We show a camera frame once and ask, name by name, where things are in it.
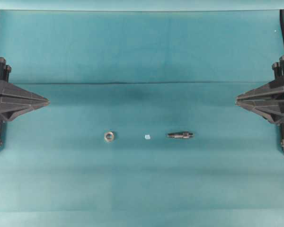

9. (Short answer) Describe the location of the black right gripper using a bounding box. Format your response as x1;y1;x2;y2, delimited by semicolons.
236;58;284;151

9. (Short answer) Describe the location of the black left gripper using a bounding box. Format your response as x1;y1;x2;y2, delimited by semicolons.
0;58;50;146

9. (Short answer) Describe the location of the dark threaded metal shaft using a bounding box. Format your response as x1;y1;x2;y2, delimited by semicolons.
168;131;194;139

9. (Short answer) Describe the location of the teal table cloth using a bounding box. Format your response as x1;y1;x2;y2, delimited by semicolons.
0;10;284;227

